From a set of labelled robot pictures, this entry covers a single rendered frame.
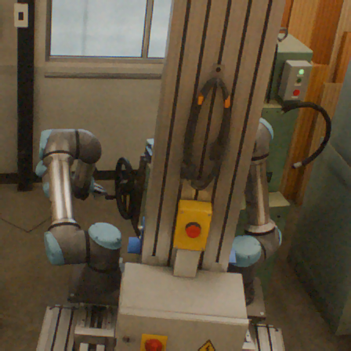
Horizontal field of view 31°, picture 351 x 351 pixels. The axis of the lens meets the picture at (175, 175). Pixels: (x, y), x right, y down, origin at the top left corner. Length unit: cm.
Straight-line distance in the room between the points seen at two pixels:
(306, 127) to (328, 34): 62
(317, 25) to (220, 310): 281
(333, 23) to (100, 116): 162
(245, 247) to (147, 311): 68
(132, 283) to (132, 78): 248
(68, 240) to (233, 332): 75
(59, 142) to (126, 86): 177
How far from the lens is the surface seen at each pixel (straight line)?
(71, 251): 219
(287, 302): 370
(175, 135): 158
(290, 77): 270
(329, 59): 434
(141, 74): 407
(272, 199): 302
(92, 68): 400
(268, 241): 234
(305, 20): 414
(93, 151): 243
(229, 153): 161
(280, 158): 297
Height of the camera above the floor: 239
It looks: 31 degrees down
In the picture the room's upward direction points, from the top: 8 degrees clockwise
